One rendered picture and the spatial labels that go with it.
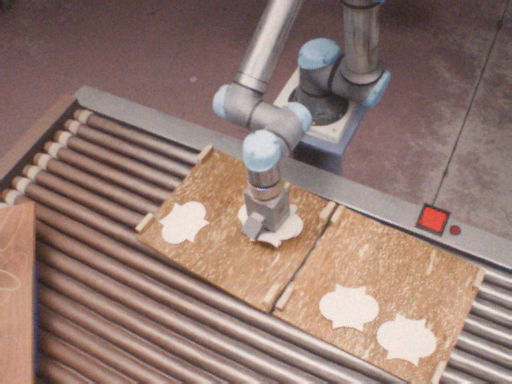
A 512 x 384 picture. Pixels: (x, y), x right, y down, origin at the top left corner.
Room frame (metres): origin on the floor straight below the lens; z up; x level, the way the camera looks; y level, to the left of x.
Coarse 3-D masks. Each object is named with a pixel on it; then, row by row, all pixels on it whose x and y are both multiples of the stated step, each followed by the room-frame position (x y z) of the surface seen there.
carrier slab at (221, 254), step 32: (224, 160) 0.99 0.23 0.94; (192, 192) 0.88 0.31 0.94; (224, 192) 0.88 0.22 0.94; (160, 224) 0.78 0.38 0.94; (224, 224) 0.77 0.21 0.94; (320, 224) 0.77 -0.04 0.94; (192, 256) 0.68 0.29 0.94; (224, 256) 0.68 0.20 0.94; (256, 256) 0.68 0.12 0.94; (288, 256) 0.68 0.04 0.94; (224, 288) 0.59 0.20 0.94; (256, 288) 0.59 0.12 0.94
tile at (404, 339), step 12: (384, 324) 0.49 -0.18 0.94; (396, 324) 0.49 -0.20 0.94; (408, 324) 0.49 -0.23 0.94; (420, 324) 0.48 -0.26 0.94; (384, 336) 0.46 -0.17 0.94; (396, 336) 0.46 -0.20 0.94; (408, 336) 0.46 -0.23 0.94; (420, 336) 0.45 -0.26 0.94; (432, 336) 0.45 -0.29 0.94; (384, 348) 0.43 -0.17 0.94; (396, 348) 0.43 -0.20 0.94; (408, 348) 0.43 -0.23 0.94; (420, 348) 0.42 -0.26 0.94; (432, 348) 0.42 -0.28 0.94; (408, 360) 0.40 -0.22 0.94
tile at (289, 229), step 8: (288, 216) 0.76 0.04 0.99; (288, 224) 0.74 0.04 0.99; (296, 224) 0.74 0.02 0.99; (264, 232) 0.72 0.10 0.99; (272, 232) 0.72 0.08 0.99; (280, 232) 0.72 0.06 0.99; (288, 232) 0.72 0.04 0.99; (296, 232) 0.72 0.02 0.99; (264, 240) 0.69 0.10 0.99; (272, 240) 0.69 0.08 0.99; (280, 240) 0.70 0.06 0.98
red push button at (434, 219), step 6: (426, 210) 0.81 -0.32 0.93; (432, 210) 0.81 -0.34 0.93; (426, 216) 0.79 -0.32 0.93; (432, 216) 0.79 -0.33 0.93; (438, 216) 0.79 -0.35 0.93; (444, 216) 0.79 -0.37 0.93; (420, 222) 0.77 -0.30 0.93; (426, 222) 0.77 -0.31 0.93; (432, 222) 0.77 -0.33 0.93; (438, 222) 0.77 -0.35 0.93; (432, 228) 0.76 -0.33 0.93; (438, 228) 0.76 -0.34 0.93
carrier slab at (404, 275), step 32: (352, 224) 0.77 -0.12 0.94; (320, 256) 0.68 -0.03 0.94; (352, 256) 0.67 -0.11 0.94; (384, 256) 0.67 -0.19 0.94; (416, 256) 0.67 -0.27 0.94; (448, 256) 0.67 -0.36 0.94; (320, 288) 0.59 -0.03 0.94; (384, 288) 0.58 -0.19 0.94; (416, 288) 0.58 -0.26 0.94; (448, 288) 0.58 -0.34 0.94; (288, 320) 0.51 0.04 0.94; (320, 320) 0.51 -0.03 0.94; (384, 320) 0.50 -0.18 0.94; (448, 320) 0.49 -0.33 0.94; (352, 352) 0.42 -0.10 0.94; (384, 352) 0.42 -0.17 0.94; (448, 352) 0.41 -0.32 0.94
